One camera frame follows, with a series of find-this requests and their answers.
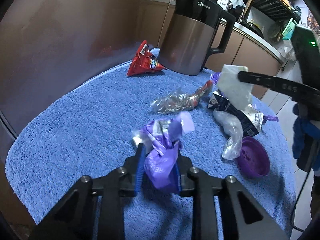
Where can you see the clear plastic bag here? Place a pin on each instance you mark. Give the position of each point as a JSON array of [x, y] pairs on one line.
[[232, 127]]

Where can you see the black dish rack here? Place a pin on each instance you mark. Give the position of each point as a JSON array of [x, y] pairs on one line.
[[277, 10]]

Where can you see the black frying pan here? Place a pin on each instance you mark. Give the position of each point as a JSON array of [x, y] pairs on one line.
[[252, 27]]

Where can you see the purple wrapper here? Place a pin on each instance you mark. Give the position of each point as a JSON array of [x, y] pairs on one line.
[[215, 77], [162, 141]]

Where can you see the red snack wrapper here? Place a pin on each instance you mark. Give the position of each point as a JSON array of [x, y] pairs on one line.
[[144, 61]]

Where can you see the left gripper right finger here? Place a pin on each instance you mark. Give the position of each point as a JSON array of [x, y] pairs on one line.
[[242, 217]]

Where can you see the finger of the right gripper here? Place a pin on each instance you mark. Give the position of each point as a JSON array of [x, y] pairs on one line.
[[287, 87]]

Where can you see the blue gloved right hand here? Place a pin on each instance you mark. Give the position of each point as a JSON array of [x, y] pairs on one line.
[[306, 138]]

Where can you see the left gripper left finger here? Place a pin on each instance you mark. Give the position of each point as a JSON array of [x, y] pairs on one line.
[[92, 206]]

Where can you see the silver foil wrapper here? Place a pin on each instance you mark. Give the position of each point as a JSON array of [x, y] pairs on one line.
[[178, 101]]

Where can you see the white tissue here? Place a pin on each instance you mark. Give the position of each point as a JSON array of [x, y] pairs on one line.
[[238, 93]]

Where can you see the brown kitchen cabinets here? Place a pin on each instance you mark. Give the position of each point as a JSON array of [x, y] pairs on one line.
[[49, 47]]

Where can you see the blue towel cloth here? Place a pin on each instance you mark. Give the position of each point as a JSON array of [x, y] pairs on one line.
[[89, 132]]

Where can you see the black steel electric kettle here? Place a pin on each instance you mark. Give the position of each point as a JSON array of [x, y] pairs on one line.
[[197, 30]]

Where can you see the purple plastic lid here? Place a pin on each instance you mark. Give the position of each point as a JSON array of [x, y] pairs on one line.
[[253, 160]]

